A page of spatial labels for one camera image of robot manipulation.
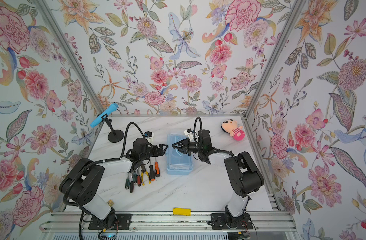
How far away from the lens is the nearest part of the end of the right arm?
727 millimetres

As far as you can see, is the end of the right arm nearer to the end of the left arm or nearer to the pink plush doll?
the end of the left arm

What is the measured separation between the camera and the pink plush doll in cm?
106

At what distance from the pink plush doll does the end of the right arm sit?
34 centimetres
